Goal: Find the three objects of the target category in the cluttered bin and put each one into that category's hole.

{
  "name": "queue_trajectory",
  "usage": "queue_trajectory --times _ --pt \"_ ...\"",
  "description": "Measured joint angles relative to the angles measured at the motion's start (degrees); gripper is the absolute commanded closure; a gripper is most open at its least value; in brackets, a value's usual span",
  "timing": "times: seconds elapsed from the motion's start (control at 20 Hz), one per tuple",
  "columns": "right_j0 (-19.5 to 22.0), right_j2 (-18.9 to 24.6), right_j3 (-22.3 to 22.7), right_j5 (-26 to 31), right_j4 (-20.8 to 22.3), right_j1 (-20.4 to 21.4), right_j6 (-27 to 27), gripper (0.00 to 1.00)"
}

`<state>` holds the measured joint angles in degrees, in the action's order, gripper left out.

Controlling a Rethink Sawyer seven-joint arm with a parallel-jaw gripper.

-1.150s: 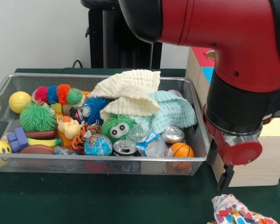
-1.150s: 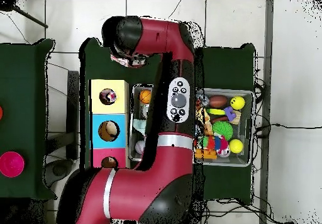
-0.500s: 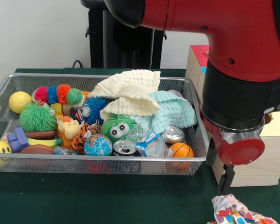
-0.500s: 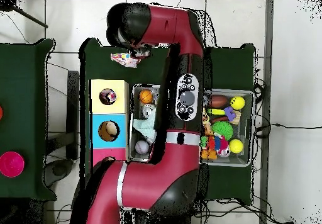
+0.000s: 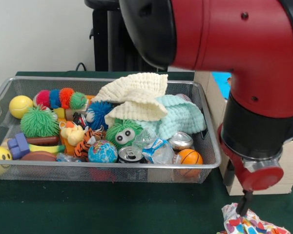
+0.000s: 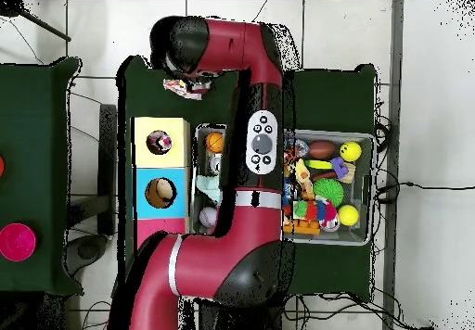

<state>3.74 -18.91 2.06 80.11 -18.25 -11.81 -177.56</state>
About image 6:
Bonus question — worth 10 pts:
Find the colourful polka dot cloth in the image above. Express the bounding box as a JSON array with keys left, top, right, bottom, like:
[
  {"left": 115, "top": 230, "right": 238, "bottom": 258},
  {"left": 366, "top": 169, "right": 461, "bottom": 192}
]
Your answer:
[
  {"left": 162, "top": 77, "right": 216, "bottom": 101},
  {"left": 147, "top": 130, "right": 173, "bottom": 156}
]

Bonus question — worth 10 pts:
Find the small orange basketball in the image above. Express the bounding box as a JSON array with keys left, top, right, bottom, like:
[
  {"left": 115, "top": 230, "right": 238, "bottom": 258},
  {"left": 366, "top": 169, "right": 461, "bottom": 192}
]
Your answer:
[{"left": 205, "top": 132, "right": 226, "bottom": 154}]

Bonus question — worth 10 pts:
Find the black tripod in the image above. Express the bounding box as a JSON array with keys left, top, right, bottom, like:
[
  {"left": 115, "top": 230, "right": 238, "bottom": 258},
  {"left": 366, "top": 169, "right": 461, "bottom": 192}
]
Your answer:
[{"left": 0, "top": 0, "right": 73, "bottom": 44}]

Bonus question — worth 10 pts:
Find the yellow smiley ball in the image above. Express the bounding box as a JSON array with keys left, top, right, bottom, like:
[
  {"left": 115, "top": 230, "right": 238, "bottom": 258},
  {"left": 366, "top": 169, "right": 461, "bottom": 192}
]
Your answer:
[{"left": 339, "top": 140, "right": 364, "bottom": 163}]

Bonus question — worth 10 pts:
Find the small white ball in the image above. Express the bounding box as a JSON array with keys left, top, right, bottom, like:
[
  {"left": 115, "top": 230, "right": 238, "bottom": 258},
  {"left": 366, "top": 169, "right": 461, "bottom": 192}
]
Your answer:
[{"left": 199, "top": 207, "right": 220, "bottom": 228}]

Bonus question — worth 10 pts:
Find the green spiky ball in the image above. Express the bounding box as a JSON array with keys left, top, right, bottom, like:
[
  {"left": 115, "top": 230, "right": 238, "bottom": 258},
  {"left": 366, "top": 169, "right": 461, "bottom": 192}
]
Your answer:
[{"left": 312, "top": 177, "right": 346, "bottom": 207}]

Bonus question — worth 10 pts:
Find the pink disc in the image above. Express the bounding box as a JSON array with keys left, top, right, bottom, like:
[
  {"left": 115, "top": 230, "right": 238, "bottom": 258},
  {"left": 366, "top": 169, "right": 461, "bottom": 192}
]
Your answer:
[{"left": 0, "top": 222, "right": 38, "bottom": 263}]

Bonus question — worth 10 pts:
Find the multicolour fuzzy caterpillar toy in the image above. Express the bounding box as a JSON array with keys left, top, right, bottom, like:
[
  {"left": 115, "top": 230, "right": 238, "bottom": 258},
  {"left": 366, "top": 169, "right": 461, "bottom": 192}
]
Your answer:
[{"left": 291, "top": 199, "right": 340, "bottom": 225}]

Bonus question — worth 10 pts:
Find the brown toy football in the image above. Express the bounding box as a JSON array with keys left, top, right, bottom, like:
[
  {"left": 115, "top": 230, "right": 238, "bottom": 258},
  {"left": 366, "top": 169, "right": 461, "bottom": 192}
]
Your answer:
[{"left": 308, "top": 140, "right": 338, "bottom": 160}]

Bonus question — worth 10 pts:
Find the side table with green cloth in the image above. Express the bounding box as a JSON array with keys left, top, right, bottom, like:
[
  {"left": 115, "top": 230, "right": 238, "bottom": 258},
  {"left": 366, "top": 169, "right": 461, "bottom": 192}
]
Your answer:
[{"left": 0, "top": 57, "right": 83, "bottom": 296}]

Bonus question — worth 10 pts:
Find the wooden box with three holes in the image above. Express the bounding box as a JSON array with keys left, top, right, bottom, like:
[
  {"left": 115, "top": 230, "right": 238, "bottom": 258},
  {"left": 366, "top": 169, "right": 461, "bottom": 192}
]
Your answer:
[{"left": 132, "top": 117, "right": 194, "bottom": 271}]

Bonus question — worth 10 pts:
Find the mint green cloth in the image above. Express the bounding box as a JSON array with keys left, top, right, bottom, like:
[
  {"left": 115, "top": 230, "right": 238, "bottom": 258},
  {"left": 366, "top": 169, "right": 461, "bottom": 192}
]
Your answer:
[{"left": 196, "top": 173, "right": 224, "bottom": 205}]

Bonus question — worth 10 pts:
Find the orange toy brick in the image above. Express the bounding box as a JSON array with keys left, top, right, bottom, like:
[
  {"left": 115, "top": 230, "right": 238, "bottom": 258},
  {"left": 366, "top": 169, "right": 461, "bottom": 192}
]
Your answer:
[{"left": 283, "top": 220, "right": 322, "bottom": 236}]

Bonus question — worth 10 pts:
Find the clear mesh bin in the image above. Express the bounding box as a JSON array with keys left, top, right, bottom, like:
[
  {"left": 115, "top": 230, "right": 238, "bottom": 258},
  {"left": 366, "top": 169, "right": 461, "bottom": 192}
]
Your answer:
[{"left": 191, "top": 124, "right": 375, "bottom": 247}]

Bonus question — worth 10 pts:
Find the plain yellow ball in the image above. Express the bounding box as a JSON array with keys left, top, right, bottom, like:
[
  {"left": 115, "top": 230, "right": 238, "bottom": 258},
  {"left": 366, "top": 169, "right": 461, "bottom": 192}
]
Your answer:
[{"left": 337, "top": 204, "right": 361, "bottom": 227}]

